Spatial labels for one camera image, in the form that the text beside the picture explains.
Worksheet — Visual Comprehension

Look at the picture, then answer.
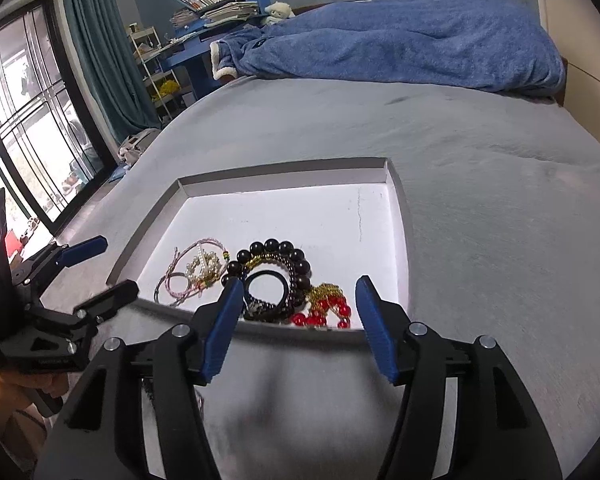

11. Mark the black framed window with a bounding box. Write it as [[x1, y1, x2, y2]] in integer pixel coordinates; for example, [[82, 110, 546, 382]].
[[0, 0, 116, 236]]

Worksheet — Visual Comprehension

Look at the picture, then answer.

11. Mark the white shelf rack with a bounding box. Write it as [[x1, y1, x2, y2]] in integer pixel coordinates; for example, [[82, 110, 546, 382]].
[[126, 23, 185, 126]]

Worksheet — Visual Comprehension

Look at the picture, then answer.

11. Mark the person's left hand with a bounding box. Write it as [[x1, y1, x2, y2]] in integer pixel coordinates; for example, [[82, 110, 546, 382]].
[[0, 368, 69, 416]]

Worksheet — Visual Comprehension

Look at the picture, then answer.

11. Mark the clothes pile on floor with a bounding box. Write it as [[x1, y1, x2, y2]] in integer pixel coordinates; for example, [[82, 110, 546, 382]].
[[118, 128, 161, 167]]

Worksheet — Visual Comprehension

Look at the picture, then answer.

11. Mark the blue fleece blanket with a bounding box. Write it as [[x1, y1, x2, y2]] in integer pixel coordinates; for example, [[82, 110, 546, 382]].
[[210, 0, 566, 98]]

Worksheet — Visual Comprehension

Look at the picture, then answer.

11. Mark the pink cord bracelet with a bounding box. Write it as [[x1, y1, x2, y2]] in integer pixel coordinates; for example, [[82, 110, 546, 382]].
[[153, 237, 231, 309]]

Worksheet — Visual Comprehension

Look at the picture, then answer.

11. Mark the pearl bracelet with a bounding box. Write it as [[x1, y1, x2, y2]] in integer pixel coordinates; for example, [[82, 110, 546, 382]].
[[184, 251, 221, 286]]

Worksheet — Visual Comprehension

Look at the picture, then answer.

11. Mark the black hair tie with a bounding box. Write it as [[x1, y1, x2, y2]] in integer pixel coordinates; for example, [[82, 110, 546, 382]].
[[242, 268, 289, 311]]

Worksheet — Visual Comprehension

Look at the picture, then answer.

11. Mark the white plush toy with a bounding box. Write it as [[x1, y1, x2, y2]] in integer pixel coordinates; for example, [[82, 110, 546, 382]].
[[261, 1, 296, 26]]

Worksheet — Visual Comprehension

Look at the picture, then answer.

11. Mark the blue wooden desk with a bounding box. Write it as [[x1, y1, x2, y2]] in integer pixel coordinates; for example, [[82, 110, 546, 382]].
[[163, 0, 271, 100]]

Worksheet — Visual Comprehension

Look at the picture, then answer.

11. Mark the left forearm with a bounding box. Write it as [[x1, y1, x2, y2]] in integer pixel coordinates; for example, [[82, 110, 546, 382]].
[[0, 408, 48, 479]]

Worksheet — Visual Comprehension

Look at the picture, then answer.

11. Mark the grey bed cover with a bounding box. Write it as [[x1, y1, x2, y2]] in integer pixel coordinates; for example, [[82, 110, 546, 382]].
[[43, 78, 600, 479]]

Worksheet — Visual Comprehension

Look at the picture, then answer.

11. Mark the red bead gold necklace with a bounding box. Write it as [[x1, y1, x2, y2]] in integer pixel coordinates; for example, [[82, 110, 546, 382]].
[[289, 282, 354, 331]]

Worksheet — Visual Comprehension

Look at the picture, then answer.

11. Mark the teal curtain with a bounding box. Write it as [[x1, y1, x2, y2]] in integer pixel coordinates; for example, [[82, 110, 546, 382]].
[[64, 0, 160, 143]]

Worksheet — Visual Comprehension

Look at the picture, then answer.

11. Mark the black bead bracelet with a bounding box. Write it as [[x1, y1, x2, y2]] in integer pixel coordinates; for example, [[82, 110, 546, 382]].
[[220, 238, 313, 323]]

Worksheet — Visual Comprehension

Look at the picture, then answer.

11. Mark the stack of papers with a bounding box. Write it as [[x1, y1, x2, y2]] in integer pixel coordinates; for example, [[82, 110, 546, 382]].
[[170, 1, 259, 28]]

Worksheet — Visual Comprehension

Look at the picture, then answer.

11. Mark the beige wardrobe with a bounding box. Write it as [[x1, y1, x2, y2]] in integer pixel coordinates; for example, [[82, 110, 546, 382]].
[[538, 0, 600, 144]]

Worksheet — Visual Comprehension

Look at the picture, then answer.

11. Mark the grey cardboard tray box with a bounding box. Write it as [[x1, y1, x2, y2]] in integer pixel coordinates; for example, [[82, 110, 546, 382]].
[[108, 157, 415, 342]]

